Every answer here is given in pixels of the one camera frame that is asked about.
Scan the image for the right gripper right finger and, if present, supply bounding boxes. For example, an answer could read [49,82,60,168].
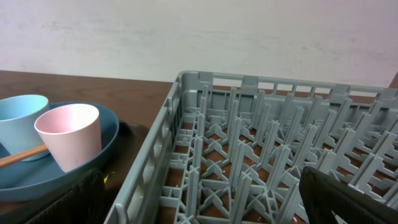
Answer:
[299,166,397,224]

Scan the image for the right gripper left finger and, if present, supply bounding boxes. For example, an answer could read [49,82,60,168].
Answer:
[23,169,104,224]

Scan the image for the yellow green snack wrapper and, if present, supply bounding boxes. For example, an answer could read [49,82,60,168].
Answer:
[104,172,115,183]

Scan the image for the grey dishwasher rack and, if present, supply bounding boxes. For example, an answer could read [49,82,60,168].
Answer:
[105,71,397,223]

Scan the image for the dark blue plate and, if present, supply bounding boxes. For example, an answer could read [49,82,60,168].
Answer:
[1,103,119,202]

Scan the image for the pink cup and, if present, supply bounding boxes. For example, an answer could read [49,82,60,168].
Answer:
[34,103,102,172]

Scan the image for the right wooden chopstick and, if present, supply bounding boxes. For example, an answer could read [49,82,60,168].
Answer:
[0,144,48,168]

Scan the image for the light blue cup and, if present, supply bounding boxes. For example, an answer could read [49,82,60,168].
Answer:
[1,95,50,155]

